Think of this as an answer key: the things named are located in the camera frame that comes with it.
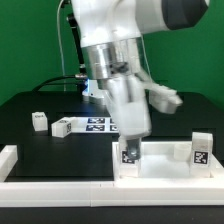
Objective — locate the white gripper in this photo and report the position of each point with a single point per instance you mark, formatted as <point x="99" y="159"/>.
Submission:
<point x="127" y="101"/>

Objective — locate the white square table top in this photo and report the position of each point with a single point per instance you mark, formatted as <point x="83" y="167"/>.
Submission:
<point x="165" y="160"/>

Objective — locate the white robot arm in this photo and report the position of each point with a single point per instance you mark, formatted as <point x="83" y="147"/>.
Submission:
<point x="110" y="33"/>

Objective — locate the white fiducial tag sheet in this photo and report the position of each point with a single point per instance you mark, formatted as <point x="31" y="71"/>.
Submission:
<point x="94" y="125"/>

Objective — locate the white U-shaped obstacle fence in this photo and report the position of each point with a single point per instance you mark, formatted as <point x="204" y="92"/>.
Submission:
<point x="124" y="192"/>

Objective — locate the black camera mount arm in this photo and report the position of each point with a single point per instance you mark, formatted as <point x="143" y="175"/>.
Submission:
<point x="74" y="28"/>

